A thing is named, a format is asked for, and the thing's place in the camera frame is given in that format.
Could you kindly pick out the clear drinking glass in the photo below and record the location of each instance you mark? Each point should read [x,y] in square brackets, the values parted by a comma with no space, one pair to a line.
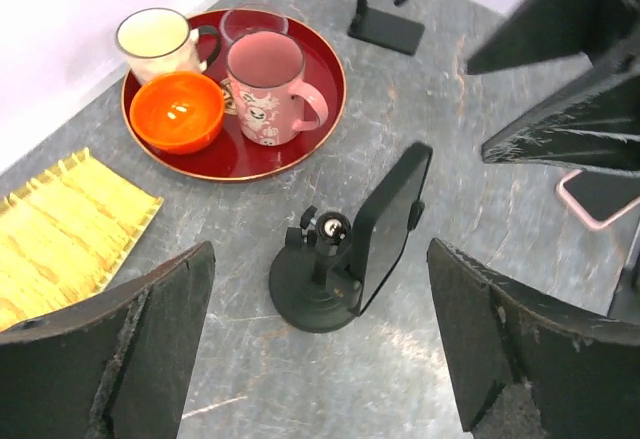
[239,21]

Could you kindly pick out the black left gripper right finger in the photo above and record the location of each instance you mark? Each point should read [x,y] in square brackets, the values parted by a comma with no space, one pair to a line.
[582,368]

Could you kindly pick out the yellow woven bamboo mat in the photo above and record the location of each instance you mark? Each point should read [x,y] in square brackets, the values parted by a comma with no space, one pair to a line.
[65,234]

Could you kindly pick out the black folding phone stand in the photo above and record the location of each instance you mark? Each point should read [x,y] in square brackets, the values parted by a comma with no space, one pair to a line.
[386,30]

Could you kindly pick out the black smartphone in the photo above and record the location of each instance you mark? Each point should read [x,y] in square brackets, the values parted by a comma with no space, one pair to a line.
[384,221]

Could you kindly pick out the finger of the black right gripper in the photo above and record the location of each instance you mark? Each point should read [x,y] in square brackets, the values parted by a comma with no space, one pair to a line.
[591,123]
[543,30]

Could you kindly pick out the black round-base phone stand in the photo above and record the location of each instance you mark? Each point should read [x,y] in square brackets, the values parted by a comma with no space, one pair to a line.
[309,282]

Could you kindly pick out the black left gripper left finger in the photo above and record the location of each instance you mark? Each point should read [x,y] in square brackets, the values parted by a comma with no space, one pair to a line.
[116,365]

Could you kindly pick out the pink patterned mug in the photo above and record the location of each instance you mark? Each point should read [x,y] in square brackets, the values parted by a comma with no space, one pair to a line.
[273,100]

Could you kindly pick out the red oval lacquer tray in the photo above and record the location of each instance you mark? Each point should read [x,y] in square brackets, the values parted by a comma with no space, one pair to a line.
[232,156]

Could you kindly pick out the orange bowl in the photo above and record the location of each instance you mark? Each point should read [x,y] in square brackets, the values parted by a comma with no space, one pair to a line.
[178,113]

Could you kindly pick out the pink-cased smartphone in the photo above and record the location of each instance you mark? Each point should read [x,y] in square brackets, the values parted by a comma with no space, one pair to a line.
[598,199]

